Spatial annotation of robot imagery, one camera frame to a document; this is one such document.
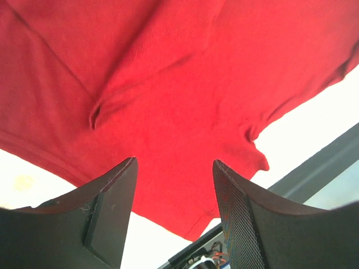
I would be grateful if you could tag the aluminium frame rail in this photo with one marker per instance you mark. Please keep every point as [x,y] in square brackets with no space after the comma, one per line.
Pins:
[319,170]

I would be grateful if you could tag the dark red t-shirt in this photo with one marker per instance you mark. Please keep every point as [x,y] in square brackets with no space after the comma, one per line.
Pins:
[176,84]

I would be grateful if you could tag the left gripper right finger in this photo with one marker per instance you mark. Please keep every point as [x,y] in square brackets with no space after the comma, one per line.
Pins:
[264,230]

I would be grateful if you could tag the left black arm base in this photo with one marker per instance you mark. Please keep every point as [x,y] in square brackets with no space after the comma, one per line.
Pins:
[209,251]

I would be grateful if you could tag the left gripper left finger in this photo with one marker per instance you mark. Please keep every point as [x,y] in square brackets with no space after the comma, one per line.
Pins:
[84,228]

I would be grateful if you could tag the floral patterned table mat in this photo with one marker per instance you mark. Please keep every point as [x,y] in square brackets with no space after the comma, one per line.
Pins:
[286,144]

